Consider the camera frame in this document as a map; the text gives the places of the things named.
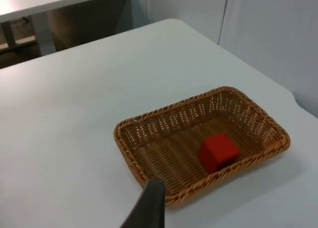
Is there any brown wicker basket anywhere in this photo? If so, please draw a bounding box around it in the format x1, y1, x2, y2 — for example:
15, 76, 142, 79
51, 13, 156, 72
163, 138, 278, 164
113, 85, 291, 210

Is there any red cube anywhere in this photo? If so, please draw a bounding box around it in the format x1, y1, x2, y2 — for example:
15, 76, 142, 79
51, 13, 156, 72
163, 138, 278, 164
198, 132, 241, 175

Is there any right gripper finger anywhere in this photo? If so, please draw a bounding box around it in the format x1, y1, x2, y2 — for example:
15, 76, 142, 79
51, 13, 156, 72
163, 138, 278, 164
120, 177, 166, 228

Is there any grey background desk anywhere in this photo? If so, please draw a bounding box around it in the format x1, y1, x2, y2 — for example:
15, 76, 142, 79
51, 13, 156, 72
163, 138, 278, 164
0, 0, 129, 57

